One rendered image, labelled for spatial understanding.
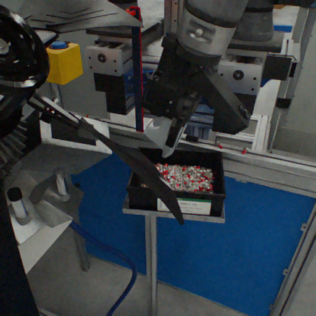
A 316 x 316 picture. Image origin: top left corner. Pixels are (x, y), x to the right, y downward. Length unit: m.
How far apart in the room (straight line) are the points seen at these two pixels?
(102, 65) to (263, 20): 0.57
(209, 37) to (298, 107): 1.93
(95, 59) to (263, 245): 0.87
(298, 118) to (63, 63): 1.80
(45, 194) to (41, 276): 1.12
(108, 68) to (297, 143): 1.65
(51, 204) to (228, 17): 0.41
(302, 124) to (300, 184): 1.55
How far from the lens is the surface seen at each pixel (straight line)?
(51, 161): 0.63
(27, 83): 0.38
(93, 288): 1.57
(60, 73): 0.92
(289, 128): 2.41
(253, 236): 1.04
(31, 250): 0.63
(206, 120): 1.28
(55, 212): 0.59
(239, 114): 0.48
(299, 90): 2.29
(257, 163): 0.84
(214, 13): 0.43
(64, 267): 1.67
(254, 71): 1.05
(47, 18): 0.57
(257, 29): 1.15
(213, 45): 0.44
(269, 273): 1.15
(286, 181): 0.86
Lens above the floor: 1.32
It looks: 36 degrees down
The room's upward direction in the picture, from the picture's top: straight up
